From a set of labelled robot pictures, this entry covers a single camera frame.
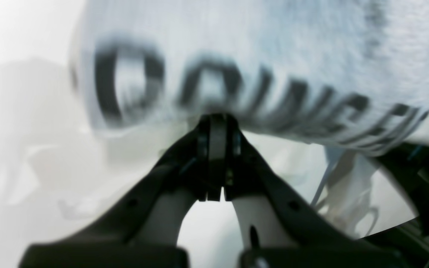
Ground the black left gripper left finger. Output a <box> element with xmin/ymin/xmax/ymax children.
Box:
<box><xmin>19</xmin><ymin>116</ymin><xmax>211</xmax><ymax>268</ymax></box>

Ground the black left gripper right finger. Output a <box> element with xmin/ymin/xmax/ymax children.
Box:
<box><xmin>208</xmin><ymin>114</ymin><xmax>407</xmax><ymax>268</ymax></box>

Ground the grey T-shirt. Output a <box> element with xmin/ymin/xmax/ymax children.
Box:
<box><xmin>69</xmin><ymin>0</ymin><xmax>429</xmax><ymax>157</ymax></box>

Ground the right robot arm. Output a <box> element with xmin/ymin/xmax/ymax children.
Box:
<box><xmin>364</xmin><ymin>143</ymin><xmax>429</xmax><ymax>268</ymax></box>

